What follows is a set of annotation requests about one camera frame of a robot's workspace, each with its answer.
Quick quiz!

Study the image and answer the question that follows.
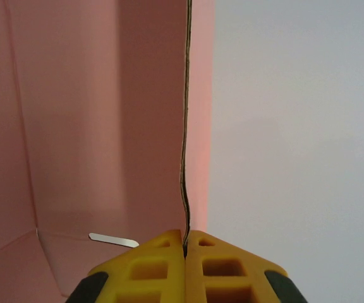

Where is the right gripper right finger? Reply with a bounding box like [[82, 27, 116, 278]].
[[185, 230, 309, 303]]

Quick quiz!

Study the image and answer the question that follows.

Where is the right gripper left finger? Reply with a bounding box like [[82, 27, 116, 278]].
[[70, 229, 186, 303]]

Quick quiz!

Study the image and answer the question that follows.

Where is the pink paper box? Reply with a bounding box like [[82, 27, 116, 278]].
[[0, 0, 216, 303]]

